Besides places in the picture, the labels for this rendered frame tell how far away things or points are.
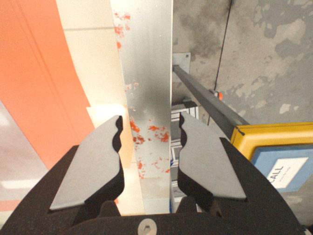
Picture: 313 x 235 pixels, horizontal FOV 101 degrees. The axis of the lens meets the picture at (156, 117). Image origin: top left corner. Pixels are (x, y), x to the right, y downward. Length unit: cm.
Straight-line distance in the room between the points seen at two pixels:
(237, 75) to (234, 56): 16
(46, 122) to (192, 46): 105
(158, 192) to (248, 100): 136
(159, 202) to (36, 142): 18
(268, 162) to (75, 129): 26
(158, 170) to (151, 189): 4
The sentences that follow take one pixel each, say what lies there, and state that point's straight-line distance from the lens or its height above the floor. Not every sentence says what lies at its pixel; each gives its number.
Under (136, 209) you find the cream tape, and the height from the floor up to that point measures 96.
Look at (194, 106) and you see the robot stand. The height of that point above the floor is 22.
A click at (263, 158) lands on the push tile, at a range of 24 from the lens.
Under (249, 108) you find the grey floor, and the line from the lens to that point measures 153.
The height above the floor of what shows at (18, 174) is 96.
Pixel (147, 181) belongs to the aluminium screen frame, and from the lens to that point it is 18.
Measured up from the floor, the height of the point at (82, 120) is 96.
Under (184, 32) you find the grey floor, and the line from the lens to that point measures 112.
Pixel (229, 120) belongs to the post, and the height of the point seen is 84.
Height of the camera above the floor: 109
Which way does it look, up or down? 60 degrees down
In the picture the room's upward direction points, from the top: 176 degrees clockwise
